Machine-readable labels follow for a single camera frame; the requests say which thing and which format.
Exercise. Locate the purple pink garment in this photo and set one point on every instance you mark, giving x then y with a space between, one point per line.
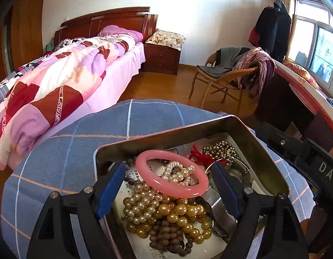
261 64

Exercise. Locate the blue plaid tablecloth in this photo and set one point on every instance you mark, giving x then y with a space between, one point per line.
74 145

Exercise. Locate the wooden nightstand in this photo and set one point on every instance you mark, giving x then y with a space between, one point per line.
161 58

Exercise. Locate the red floral cushion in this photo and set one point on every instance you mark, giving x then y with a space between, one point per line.
303 74

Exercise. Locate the pink pillow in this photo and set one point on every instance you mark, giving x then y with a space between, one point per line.
120 32

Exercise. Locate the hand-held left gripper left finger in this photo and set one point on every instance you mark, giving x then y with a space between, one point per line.
110 187

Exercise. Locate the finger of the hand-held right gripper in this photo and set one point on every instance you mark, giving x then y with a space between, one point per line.
283 147

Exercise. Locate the pink floral tin box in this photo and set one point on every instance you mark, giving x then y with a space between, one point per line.
182 137

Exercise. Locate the wicker chair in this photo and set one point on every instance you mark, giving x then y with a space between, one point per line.
228 78

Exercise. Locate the wooden wardrobe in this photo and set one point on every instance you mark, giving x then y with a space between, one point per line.
26 27

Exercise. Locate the silver mesh band watch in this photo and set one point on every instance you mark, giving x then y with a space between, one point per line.
217 207

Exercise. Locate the black white patterned sheet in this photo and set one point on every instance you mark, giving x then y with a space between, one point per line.
69 42

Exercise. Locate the pink bangle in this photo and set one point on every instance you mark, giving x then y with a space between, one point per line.
199 187

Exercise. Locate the black hanging jacket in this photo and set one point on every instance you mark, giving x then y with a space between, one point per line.
282 29

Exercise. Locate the window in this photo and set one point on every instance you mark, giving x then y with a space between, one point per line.
322 45

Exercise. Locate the grey garment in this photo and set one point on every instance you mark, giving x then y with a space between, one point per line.
223 62

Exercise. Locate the dark hanging coat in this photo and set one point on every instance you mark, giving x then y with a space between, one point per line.
264 29

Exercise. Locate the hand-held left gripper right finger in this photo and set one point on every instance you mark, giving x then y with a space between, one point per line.
226 190

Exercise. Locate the dark wooden desk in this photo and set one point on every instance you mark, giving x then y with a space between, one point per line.
287 105

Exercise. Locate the teal cloth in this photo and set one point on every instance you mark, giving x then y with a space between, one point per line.
49 45

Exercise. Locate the pink patchwork quilt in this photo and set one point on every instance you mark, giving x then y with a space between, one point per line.
47 86

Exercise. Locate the wooden bed with pink sheet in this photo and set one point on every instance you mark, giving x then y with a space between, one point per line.
123 67

